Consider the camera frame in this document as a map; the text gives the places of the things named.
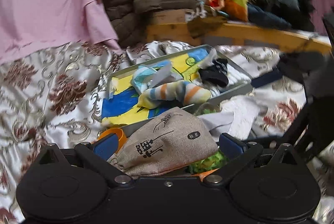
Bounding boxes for wooden bed frame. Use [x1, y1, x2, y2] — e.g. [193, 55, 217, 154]
[147, 23, 332, 54]

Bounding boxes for beige linen drawstring pouch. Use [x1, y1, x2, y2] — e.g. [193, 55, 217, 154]
[107, 107, 218, 178]

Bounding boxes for light blue patterned cloth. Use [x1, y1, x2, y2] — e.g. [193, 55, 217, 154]
[130, 60, 183, 95]

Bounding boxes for orange plastic cup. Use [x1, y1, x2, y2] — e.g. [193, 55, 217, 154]
[97, 128, 127, 153]

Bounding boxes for brown printed garment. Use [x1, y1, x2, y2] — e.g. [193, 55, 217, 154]
[186, 2, 229, 39]

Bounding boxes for striped pastel sock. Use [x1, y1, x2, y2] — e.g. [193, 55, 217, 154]
[137, 80, 211, 109]

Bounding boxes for white small sock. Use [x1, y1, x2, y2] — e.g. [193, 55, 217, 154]
[220, 95, 268, 140]

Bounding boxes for floral satin bed cover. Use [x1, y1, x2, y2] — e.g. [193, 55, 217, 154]
[0, 40, 334, 224]

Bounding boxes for green leafy plush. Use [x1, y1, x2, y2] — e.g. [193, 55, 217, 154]
[188, 106, 229, 175]

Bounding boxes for dark navy printed sock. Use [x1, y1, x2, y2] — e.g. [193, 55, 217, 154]
[198, 58, 229, 88]

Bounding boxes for dark green black jacket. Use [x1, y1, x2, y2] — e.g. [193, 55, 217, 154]
[254, 0, 315, 32]

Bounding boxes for grey fabric garment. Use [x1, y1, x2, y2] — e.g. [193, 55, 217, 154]
[198, 111, 234, 142]

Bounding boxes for blue denim jeans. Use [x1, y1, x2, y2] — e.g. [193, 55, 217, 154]
[247, 4, 291, 30]

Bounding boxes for colourful patchwork blanket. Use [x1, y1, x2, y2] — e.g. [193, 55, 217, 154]
[204, 0, 255, 22]

